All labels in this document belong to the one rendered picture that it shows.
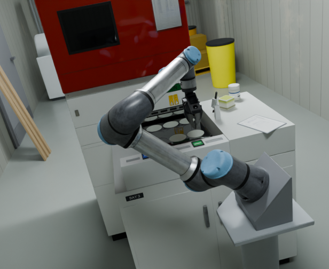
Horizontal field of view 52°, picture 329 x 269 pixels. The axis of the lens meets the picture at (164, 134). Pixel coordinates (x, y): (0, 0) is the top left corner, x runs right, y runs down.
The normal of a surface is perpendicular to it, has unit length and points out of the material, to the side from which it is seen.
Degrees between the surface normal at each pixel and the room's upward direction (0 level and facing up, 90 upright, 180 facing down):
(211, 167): 42
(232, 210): 0
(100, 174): 90
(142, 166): 90
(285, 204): 90
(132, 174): 90
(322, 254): 0
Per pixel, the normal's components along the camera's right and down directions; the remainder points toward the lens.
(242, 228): -0.17, -0.90
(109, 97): 0.17, 0.38
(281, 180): -0.83, -0.44
